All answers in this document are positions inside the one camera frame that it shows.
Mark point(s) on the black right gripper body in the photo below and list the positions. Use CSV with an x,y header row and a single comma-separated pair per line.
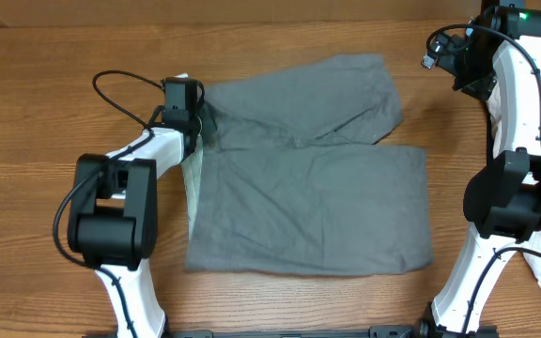
x,y
472,66

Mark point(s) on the grey shorts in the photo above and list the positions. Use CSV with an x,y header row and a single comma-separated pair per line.
x,y
292,175

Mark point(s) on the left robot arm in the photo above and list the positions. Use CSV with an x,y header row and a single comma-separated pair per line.
x,y
113,207

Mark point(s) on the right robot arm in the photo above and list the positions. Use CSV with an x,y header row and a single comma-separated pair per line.
x,y
500,51

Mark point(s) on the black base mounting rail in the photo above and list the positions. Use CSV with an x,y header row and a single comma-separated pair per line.
x,y
383,331

